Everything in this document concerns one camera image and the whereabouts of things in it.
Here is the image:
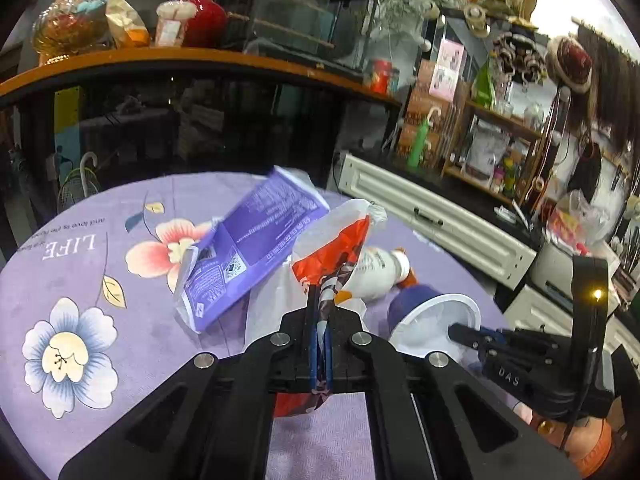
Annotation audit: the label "wooden rack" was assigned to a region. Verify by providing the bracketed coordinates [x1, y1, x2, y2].
[442, 97, 551, 206]

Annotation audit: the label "purple floral tablecloth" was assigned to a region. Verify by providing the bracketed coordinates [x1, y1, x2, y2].
[0, 172, 511, 480]

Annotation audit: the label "white printed packet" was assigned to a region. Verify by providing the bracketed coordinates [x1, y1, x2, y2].
[465, 127, 501, 181]

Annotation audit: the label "red vase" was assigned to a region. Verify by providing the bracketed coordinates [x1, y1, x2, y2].
[179, 0, 228, 48]

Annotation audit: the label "green leaf bag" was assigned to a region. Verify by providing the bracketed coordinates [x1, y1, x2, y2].
[472, 57, 496, 106]

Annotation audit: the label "blue paper cup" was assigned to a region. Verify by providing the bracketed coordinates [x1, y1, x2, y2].
[387, 284, 482, 366]

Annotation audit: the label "red white plastic bag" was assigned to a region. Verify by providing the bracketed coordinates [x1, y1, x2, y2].
[245, 199, 388, 416]

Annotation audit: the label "gold paper snack bag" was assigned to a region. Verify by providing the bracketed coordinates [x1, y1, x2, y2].
[104, 0, 151, 48]

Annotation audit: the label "vanity mirror with bulbs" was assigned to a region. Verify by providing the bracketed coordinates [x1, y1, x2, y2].
[425, 7, 566, 201]

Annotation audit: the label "glass display case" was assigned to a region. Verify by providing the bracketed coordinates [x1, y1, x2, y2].
[220, 0, 381, 68]

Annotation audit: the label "gold glass bowl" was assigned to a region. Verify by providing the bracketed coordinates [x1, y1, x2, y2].
[31, 0, 110, 66]

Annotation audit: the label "glass cup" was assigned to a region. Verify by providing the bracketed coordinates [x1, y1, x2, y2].
[522, 102, 546, 131]

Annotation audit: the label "hanging hair extensions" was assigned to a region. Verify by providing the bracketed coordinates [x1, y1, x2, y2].
[570, 15, 640, 161]

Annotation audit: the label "wooden counter shelf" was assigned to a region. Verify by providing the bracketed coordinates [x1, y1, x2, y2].
[0, 47, 403, 111]

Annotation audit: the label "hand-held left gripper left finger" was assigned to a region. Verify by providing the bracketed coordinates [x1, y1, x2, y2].
[59, 285, 323, 480]

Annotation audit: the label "red tin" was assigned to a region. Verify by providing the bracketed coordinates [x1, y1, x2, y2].
[370, 58, 393, 93]

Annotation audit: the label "clear plastic jar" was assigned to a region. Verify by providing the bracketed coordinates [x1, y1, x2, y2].
[155, 0, 197, 47]

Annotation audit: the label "person's right hand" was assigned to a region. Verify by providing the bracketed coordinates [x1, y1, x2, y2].
[510, 400, 613, 480]

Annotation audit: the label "purple snack packet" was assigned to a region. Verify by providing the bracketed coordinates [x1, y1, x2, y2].
[172, 166, 331, 335]

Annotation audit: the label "clear plastic bag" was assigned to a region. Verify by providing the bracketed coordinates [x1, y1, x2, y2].
[547, 190, 618, 256]

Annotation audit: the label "ornate beaded headdress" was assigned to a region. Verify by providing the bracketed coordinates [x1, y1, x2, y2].
[492, 32, 548, 83]

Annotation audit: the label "umbrella with white handle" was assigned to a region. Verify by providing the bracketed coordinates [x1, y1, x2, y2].
[57, 152, 103, 211]

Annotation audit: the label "red fur-trimmed hat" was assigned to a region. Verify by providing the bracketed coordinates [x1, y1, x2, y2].
[547, 35, 593, 93]

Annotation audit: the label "pink printed box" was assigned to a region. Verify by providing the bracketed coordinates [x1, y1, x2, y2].
[432, 65, 458, 98]
[437, 40, 468, 68]

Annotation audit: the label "white plastic bottle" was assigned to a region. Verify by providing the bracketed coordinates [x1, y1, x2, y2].
[345, 247, 416, 301]

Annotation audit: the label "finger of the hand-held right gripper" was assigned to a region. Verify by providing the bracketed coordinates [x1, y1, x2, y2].
[447, 324, 506, 356]

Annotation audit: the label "brown printed box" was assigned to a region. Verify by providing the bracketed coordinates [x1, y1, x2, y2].
[397, 122, 443, 158]
[405, 92, 446, 126]

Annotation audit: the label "wide white drawer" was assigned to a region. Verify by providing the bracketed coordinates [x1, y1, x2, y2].
[337, 152, 538, 291]

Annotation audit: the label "white hair tool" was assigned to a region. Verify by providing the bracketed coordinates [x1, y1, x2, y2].
[495, 205, 531, 231]

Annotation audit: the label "white printer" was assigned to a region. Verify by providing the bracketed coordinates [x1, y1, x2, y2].
[530, 242, 621, 306]

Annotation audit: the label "green bottle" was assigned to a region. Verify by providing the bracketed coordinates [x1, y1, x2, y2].
[406, 120, 431, 168]

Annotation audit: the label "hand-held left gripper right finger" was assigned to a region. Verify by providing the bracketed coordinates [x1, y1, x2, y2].
[320, 307, 583, 480]

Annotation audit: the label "black hair bundle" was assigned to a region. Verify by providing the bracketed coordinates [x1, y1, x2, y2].
[567, 142, 603, 201]

